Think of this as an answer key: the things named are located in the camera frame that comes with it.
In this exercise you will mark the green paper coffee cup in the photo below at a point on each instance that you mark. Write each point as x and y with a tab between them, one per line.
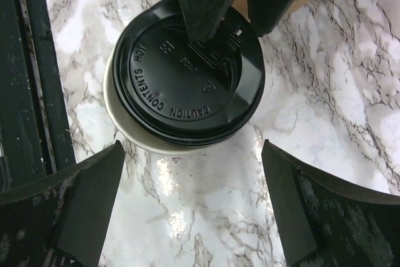
130	129

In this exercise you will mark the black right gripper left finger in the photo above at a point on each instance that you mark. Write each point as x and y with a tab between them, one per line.
62	219

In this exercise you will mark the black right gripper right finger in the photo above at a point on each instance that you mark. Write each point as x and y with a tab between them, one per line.
324	220

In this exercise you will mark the black plastic cup lid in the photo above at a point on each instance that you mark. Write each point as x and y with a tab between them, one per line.
188	93

